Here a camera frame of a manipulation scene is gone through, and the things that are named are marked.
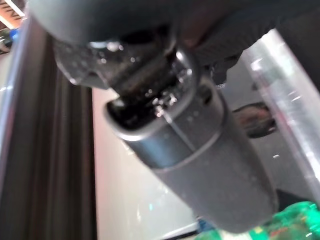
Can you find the black shelf board clear rail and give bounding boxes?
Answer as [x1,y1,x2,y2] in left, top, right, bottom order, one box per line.
[0,14,98,240]
[239,27,320,201]

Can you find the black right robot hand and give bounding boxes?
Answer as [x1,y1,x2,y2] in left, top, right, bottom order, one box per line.
[24,0,320,234]

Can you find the green Sprite bottle yellow cap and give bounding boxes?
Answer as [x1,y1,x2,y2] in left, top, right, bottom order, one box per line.
[198,200,320,240]

